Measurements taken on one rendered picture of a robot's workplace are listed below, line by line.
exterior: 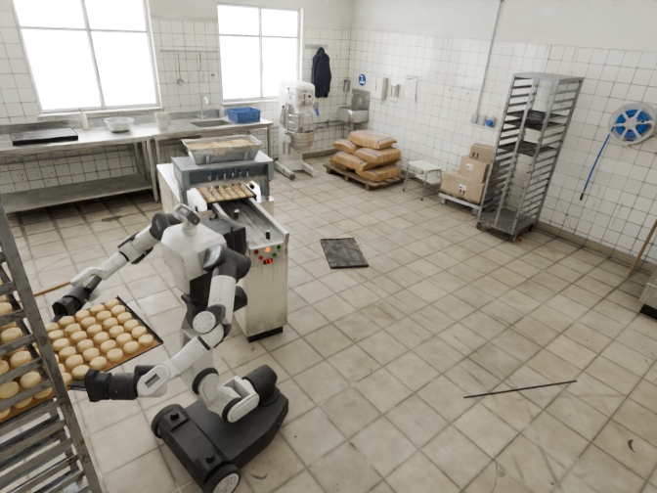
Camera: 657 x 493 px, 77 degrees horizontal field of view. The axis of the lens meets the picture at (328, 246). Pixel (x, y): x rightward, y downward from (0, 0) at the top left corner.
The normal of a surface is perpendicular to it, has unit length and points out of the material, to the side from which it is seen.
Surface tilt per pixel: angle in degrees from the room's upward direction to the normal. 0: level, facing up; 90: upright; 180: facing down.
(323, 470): 0
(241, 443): 0
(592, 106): 90
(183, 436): 0
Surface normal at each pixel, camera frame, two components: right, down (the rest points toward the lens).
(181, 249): -0.45, -0.38
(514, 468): 0.06, -0.88
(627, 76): -0.78, 0.26
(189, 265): 0.04, 0.41
